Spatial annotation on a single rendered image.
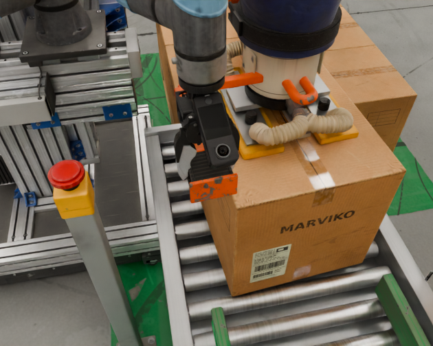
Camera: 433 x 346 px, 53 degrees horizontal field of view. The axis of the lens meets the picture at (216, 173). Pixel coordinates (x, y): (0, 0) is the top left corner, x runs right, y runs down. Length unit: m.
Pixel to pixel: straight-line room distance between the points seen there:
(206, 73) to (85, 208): 0.43
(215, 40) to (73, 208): 0.48
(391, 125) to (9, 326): 1.80
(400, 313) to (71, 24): 1.12
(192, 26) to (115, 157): 1.54
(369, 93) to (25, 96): 1.34
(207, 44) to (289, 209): 0.48
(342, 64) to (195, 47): 1.54
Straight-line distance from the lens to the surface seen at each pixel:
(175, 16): 0.60
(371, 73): 2.08
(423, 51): 3.47
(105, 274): 1.15
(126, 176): 1.99
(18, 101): 1.26
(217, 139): 0.64
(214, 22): 0.59
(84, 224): 0.97
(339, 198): 1.01
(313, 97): 0.95
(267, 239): 1.03
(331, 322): 1.25
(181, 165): 0.74
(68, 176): 0.87
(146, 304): 1.85
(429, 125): 2.80
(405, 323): 1.20
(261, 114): 1.07
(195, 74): 0.62
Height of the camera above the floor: 1.66
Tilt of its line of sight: 48 degrees down
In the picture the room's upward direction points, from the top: straight up
